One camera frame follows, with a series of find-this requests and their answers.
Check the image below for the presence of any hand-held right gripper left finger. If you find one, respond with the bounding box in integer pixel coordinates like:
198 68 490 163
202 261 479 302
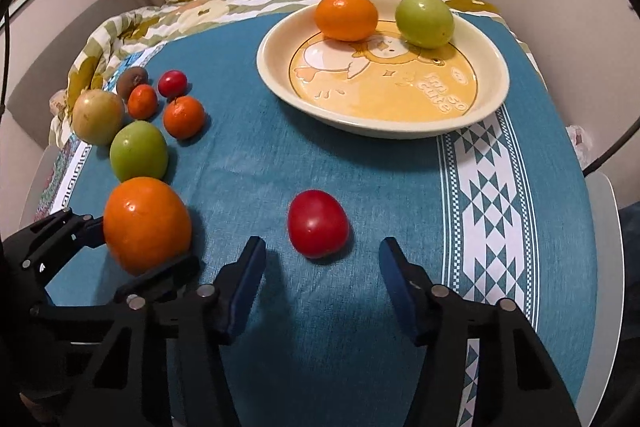
62 236 267 427

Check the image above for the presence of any grey upholstered headboard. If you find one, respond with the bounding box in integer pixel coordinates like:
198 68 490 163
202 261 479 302
2 0 126 148

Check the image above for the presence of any cream plate with yellow cartoon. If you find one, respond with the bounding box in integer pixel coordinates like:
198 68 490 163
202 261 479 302
256 0 511 140

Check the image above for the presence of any small red cherry tomato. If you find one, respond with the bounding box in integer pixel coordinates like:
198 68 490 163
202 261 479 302
158 70 189 98

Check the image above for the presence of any large orange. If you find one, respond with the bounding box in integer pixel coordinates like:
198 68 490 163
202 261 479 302
315 0 379 42
103 177 193 277

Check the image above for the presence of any pale red apple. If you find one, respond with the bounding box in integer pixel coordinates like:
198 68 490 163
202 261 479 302
71 89 125 146

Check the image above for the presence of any clear plastic bag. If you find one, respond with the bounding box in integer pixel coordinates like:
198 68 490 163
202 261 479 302
49 91 76 120
567 124 593 168

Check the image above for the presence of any small mandarin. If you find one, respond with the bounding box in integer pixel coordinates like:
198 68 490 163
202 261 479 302
127 84 159 120

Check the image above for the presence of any floral striped blanket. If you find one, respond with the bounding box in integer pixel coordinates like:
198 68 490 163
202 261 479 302
47 0 501 148

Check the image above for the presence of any teal patterned tablecloth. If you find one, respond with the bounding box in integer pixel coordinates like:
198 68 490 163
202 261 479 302
20 14 598 427

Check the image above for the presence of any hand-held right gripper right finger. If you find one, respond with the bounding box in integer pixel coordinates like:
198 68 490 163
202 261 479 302
378 237 583 427

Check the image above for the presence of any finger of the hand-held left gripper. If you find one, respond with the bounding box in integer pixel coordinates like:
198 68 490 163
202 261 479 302
30 252 202 343
15 207 108 289

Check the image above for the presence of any brown kiwi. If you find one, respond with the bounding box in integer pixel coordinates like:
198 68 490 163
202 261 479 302
116 68 149 100

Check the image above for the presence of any black cable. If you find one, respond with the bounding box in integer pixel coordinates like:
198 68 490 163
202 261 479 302
0 4 13 118
582 7 640 172

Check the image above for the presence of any green apple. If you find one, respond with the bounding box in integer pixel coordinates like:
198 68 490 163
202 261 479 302
395 0 455 48
110 121 169 182

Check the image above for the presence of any rough-skinned mandarin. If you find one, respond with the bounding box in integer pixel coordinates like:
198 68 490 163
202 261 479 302
163 96 206 140

